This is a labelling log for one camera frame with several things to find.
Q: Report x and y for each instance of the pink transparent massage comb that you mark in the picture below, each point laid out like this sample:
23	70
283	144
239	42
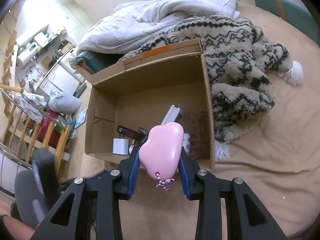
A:
197	135

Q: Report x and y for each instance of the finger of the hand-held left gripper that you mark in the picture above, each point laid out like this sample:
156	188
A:
100	174

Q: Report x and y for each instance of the white square block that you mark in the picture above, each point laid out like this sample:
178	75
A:
120	146

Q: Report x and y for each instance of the white earbud case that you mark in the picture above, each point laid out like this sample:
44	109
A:
186	141

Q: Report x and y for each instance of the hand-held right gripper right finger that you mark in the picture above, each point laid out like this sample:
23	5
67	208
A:
185	180

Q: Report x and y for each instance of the wooden staircase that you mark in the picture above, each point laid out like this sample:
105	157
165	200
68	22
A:
11	55

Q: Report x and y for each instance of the white tall cabinet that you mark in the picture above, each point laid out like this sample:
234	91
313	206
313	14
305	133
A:
67	15

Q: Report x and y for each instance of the white hanging cloth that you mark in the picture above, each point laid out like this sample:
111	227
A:
32	102

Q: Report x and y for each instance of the beige black patterned blanket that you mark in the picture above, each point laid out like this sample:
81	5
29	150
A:
232	55

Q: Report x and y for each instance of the white duvet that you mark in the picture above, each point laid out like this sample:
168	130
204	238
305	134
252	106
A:
150	22

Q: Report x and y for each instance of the person's left forearm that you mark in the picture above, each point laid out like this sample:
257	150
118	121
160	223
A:
13	228

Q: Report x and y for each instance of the bathroom scale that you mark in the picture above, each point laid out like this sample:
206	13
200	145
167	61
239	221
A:
80	117

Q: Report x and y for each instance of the white water heater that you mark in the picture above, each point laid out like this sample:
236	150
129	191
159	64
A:
25	60

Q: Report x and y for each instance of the person's grey trousers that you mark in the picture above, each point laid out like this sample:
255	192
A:
27	195

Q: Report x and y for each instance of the white cylindrical appliance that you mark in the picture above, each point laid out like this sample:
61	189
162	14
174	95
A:
40	38

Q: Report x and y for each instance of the white plastic bag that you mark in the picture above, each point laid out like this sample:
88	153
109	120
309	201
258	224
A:
65	102

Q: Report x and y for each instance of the long white box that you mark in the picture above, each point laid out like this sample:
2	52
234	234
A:
171	113

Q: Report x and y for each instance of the dark floor mat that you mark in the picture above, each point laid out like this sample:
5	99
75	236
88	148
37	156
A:
80	90

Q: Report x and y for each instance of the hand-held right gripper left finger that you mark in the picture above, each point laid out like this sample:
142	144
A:
133	175

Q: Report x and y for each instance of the pink cloud-shaped case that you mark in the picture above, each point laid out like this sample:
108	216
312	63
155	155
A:
162	147

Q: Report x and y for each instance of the teal cushion with orange stripe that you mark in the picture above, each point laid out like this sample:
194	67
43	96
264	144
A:
295	12

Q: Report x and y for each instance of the white wall cabinet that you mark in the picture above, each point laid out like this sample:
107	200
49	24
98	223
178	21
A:
30	33

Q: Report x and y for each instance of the small cardboard box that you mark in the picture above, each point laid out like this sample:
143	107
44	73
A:
66	47

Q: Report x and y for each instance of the wooden rack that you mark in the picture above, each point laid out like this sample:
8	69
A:
57	140

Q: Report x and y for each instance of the white base cabinet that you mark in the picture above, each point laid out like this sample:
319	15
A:
55	80

